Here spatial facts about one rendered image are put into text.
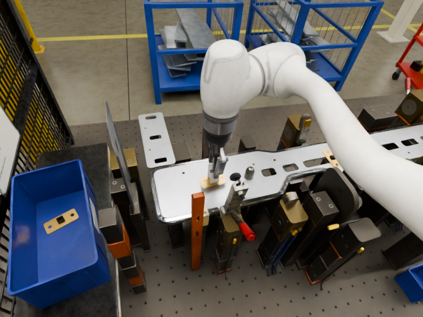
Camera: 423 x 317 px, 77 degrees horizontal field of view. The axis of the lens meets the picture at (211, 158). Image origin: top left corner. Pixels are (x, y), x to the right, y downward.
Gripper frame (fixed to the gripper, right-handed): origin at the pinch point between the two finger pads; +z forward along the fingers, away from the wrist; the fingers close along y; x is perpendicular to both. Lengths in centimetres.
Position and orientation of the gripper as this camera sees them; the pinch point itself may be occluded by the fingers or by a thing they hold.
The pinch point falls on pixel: (213, 172)
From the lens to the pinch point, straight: 84.1
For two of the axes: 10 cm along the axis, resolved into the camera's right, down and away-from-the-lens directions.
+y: -2.9, -7.3, 6.1
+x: -9.6, 1.8, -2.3
